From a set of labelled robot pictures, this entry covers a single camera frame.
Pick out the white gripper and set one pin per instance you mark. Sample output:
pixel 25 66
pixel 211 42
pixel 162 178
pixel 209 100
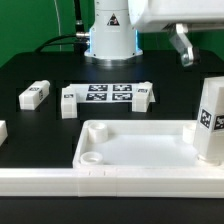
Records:
pixel 155 15

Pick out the white desk tabletop tray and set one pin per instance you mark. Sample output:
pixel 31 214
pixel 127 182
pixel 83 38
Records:
pixel 139 144

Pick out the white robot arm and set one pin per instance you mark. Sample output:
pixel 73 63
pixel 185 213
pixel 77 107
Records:
pixel 113 36

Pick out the white block at left edge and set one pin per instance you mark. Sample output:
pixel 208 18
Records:
pixel 3 131

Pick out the white marker base plate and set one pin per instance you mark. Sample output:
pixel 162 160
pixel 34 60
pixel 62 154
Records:
pixel 106 93

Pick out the white L-shaped fence wall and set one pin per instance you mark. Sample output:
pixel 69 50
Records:
pixel 199 182

